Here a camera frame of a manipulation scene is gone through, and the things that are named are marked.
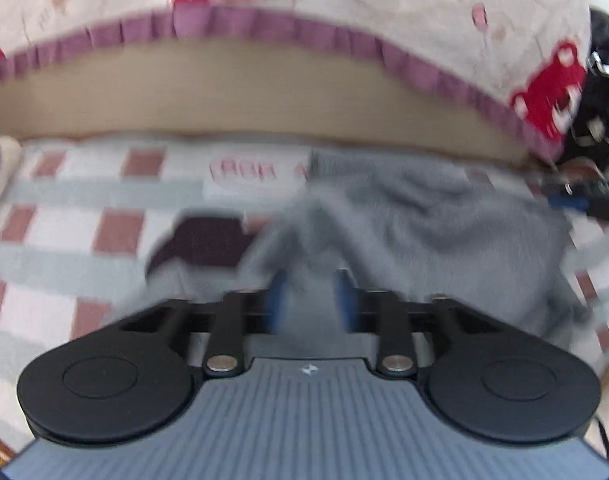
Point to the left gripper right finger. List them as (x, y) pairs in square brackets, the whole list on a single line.
[(346, 298)]

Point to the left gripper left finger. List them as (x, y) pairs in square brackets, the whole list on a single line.
[(274, 299)]

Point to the grey garment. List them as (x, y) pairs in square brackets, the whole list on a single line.
[(413, 225)]

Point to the dark maroon cloth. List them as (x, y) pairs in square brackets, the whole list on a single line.
[(206, 242)]

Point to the beige bed base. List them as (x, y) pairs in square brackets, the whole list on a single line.
[(243, 89)]

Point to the checkered red white rug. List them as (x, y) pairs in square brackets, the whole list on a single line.
[(78, 222)]

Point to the bear print quilt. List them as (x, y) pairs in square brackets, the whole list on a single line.
[(519, 63)]

